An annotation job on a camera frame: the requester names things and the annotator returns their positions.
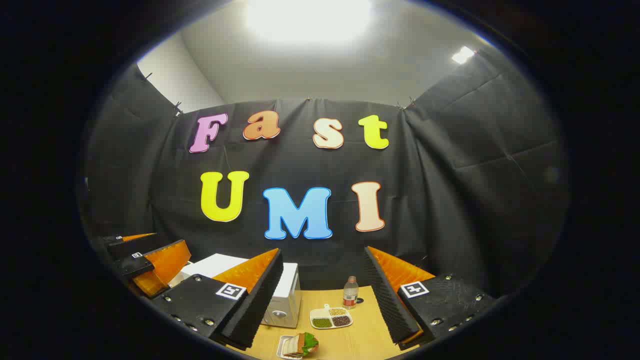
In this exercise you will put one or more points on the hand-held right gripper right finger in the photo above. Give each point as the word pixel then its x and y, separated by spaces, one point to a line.
pixel 387 300

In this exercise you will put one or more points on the divided plate of beans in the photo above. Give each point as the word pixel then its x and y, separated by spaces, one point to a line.
pixel 330 318

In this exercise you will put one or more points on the white rectangular tray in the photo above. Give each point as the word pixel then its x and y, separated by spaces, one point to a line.
pixel 281 347

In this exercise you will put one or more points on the white microwave oven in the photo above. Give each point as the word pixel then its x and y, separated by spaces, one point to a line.
pixel 287 295

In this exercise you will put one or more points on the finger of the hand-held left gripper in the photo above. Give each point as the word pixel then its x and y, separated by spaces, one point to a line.
pixel 135 245
pixel 165 262

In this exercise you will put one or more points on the sandwich with lettuce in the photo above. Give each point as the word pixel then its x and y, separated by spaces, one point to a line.
pixel 302 345

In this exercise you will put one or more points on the clear plastic bottle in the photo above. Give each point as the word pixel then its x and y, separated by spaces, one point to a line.
pixel 350 295

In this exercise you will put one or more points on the black backdrop cloth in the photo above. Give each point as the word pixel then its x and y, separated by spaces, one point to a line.
pixel 425 200

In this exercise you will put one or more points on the small ceiling light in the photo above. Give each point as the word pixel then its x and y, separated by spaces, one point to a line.
pixel 463 54

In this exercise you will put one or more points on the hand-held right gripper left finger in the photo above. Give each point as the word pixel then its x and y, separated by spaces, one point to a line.
pixel 260 300

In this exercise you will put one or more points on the large ceiling light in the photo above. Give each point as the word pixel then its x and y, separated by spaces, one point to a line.
pixel 307 20

